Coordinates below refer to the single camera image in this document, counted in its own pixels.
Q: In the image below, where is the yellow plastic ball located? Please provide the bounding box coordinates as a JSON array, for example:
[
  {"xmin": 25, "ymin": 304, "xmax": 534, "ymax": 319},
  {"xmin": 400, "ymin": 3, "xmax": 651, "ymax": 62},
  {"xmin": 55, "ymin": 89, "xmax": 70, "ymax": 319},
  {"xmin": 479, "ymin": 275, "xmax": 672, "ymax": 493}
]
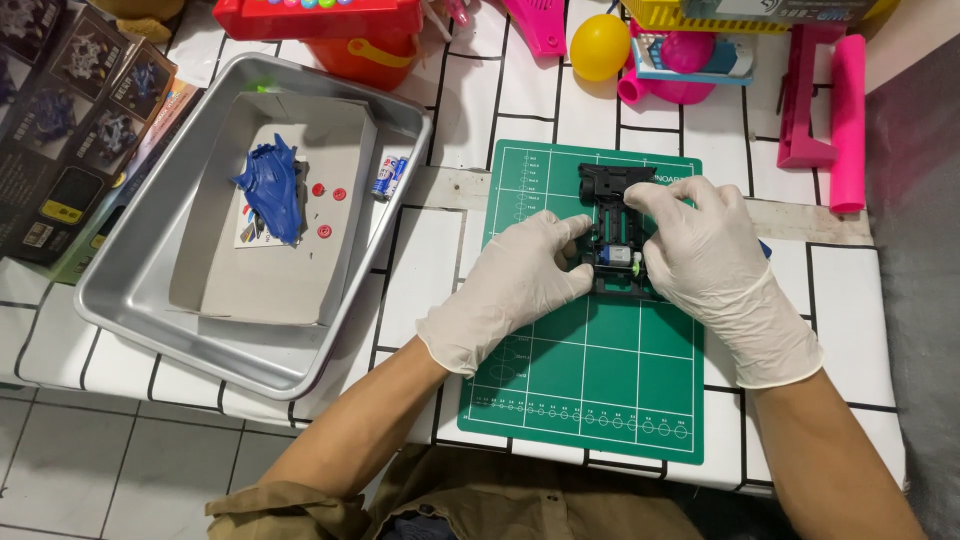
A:
[{"xmin": 569, "ymin": 12, "xmax": 632, "ymax": 83}]

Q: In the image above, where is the blue and white carton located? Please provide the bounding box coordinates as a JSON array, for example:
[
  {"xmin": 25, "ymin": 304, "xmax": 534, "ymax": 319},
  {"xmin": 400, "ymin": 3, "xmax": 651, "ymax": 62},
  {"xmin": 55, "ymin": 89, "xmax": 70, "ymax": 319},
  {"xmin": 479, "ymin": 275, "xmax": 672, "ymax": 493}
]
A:
[{"xmin": 630, "ymin": 33, "xmax": 756, "ymax": 87}]

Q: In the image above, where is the person's right hand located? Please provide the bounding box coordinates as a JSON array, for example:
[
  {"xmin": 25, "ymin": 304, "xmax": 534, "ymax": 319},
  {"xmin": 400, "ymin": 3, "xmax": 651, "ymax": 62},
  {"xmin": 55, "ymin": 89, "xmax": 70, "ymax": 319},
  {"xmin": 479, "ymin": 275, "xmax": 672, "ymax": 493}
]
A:
[{"xmin": 623, "ymin": 176, "xmax": 826, "ymax": 390}]

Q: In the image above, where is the grey upholstered furniture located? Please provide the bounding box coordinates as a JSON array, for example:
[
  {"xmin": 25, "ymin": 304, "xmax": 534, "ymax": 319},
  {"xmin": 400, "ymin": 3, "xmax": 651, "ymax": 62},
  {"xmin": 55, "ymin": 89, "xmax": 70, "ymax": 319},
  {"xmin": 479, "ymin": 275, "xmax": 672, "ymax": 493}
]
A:
[{"xmin": 864, "ymin": 32, "xmax": 960, "ymax": 540}]

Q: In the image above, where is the pink plastic cylinder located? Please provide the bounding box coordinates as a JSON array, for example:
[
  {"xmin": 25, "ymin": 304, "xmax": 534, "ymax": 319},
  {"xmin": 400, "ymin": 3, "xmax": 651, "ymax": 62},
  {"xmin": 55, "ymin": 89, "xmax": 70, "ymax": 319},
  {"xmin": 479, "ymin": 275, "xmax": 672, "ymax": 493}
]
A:
[{"xmin": 828, "ymin": 33, "xmax": 868, "ymax": 216}]

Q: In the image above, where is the yellow plush toy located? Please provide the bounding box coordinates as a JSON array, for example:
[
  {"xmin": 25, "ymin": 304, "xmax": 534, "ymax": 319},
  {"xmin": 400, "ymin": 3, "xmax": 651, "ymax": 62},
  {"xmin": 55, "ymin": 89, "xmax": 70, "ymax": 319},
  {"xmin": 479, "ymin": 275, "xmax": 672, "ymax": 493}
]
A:
[{"xmin": 88, "ymin": 0, "xmax": 186, "ymax": 45}]

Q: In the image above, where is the pink plastic toy piece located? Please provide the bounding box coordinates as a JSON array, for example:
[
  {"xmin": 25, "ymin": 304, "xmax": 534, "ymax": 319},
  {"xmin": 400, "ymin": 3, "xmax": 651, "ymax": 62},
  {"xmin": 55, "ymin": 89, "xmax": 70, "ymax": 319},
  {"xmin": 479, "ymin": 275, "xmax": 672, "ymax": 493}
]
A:
[{"xmin": 498, "ymin": 0, "xmax": 569, "ymax": 60}]

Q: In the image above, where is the silver metal tray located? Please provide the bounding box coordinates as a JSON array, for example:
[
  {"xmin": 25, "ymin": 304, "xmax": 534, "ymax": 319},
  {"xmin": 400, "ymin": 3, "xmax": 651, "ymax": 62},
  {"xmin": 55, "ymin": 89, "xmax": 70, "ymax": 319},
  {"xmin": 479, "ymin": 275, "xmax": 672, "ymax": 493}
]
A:
[{"xmin": 73, "ymin": 52, "xmax": 435, "ymax": 402}]

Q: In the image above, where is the red plastic toy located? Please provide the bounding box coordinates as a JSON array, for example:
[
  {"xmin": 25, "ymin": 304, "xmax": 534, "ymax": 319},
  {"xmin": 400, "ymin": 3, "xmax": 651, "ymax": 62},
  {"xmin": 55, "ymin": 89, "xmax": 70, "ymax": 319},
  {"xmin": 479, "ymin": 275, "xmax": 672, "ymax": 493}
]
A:
[{"xmin": 213, "ymin": 0, "xmax": 426, "ymax": 43}]

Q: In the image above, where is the yellow plastic basket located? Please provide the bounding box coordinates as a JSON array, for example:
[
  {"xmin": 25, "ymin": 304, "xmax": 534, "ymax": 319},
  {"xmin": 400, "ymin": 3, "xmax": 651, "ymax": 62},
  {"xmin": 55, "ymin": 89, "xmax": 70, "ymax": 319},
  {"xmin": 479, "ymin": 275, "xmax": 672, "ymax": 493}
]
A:
[{"xmin": 620, "ymin": 0, "xmax": 901, "ymax": 36}]

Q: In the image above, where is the blue and white battery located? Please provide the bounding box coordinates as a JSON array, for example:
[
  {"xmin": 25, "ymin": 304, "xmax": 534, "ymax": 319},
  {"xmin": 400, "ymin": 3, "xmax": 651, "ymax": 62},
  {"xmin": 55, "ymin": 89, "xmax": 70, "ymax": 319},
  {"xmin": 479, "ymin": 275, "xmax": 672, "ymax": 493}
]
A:
[
  {"xmin": 370, "ymin": 156, "xmax": 394, "ymax": 201},
  {"xmin": 383, "ymin": 156, "xmax": 411, "ymax": 202}
]

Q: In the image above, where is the white sticker sheet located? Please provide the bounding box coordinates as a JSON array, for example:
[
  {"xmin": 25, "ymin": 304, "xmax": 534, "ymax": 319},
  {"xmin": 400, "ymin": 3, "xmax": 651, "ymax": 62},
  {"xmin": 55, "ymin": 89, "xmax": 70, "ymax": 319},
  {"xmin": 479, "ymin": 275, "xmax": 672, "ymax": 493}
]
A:
[{"xmin": 233, "ymin": 156, "xmax": 309, "ymax": 250}]

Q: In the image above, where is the person's left hand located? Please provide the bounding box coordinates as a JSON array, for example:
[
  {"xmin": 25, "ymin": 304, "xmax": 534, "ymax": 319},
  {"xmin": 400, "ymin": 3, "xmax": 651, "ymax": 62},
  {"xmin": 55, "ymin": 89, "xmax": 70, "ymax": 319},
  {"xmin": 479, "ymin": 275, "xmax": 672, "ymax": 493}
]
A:
[{"xmin": 416, "ymin": 211, "xmax": 596, "ymax": 378}]

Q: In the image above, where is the pink plastic toy base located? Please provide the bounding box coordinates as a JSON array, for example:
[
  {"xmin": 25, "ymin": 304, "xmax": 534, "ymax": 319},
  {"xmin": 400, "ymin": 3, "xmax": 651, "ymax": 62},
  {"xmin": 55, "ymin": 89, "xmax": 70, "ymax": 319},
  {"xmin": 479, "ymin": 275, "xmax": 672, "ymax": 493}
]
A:
[{"xmin": 616, "ymin": 18, "xmax": 718, "ymax": 107}]

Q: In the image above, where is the black toy car chassis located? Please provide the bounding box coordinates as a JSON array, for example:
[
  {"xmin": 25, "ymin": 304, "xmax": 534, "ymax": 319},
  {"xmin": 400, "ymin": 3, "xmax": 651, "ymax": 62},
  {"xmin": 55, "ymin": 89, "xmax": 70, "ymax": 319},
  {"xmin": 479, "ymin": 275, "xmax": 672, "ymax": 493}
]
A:
[{"xmin": 576, "ymin": 162, "xmax": 663, "ymax": 302}]

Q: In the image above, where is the white black-lined tablecloth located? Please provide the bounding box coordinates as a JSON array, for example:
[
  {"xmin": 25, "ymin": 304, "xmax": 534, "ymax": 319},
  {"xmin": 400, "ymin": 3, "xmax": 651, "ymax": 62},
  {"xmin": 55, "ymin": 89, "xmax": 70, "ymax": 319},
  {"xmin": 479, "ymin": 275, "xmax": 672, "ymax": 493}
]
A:
[{"xmin": 0, "ymin": 0, "xmax": 909, "ymax": 498}]

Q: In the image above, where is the orange plastic bucket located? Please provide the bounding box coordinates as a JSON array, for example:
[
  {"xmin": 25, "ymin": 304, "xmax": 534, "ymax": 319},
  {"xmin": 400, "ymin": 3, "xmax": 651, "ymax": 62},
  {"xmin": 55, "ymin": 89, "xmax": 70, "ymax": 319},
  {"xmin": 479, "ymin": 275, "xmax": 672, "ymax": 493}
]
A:
[{"xmin": 303, "ymin": 33, "xmax": 422, "ymax": 93}]

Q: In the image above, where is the blue toy car body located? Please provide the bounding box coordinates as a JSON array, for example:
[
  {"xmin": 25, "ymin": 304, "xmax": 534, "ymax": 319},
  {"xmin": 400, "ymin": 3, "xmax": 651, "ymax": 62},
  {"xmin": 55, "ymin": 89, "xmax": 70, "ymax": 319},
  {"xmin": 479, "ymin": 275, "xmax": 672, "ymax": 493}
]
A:
[{"xmin": 230, "ymin": 132, "xmax": 306, "ymax": 248}]

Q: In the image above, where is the grey cardboard box lid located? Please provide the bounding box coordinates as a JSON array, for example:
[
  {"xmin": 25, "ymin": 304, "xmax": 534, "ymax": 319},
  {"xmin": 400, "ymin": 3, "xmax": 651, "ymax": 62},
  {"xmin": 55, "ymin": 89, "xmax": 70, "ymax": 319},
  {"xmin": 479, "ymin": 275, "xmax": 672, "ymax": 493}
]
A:
[{"xmin": 168, "ymin": 91, "xmax": 379, "ymax": 328}]

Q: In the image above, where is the stack of dark toy boxes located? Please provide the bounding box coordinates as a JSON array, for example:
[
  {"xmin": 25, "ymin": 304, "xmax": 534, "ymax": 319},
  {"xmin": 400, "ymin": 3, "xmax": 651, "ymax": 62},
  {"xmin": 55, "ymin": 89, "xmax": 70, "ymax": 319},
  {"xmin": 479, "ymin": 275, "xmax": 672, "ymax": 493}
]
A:
[{"xmin": 0, "ymin": 0, "xmax": 205, "ymax": 287}]

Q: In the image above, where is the pink plastic toy frame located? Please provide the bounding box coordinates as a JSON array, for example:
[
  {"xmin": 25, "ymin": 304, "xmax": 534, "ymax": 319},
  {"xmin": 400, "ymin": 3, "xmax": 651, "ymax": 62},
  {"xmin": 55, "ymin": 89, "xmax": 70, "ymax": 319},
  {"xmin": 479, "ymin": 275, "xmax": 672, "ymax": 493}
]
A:
[{"xmin": 775, "ymin": 22, "xmax": 841, "ymax": 170}]

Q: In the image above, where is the green cutting mat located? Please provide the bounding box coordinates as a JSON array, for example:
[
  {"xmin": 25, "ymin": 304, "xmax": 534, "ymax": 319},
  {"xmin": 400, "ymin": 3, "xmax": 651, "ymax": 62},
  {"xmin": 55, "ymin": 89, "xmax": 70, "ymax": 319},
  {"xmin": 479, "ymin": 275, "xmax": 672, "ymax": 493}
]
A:
[{"xmin": 456, "ymin": 138, "xmax": 706, "ymax": 466}]

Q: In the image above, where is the pink plastic ball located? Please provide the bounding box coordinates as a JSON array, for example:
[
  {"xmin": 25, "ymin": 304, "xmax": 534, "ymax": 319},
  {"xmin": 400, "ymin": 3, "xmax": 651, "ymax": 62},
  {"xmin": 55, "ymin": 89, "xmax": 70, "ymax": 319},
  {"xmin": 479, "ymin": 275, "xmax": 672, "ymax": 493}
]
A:
[{"xmin": 659, "ymin": 30, "xmax": 716, "ymax": 75}]

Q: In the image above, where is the olive green clothing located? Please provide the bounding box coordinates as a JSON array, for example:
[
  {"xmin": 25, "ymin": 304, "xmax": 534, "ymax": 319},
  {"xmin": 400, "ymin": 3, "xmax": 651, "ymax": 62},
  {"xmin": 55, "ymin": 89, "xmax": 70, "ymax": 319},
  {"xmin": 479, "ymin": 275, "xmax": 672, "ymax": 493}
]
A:
[{"xmin": 204, "ymin": 442, "xmax": 708, "ymax": 540}]

